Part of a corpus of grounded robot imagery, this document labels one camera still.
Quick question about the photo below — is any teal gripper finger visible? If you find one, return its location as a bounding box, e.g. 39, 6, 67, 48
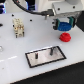
53, 19, 60, 30
69, 17, 76, 28

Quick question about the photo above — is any left metal peg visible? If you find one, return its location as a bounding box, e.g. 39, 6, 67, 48
34, 50, 39, 61

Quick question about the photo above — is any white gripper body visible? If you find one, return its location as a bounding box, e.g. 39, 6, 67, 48
51, 2, 80, 19

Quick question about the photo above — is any blue gear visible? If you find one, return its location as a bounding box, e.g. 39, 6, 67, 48
58, 22, 72, 31

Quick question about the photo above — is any black-framed peg base plate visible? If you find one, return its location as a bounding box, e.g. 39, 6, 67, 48
26, 46, 66, 68

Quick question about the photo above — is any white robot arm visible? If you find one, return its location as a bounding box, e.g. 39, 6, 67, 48
35, 0, 83, 31

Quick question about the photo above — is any red gear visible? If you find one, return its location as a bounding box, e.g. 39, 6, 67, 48
59, 32, 71, 42

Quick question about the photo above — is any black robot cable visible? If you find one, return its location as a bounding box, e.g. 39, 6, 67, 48
12, 0, 54, 16

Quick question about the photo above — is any metal peg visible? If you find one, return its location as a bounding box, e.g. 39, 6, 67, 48
49, 47, 55, 57
34, 50, 39, 61

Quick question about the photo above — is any right metal peg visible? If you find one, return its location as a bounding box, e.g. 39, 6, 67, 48
49, 47, 55, 57

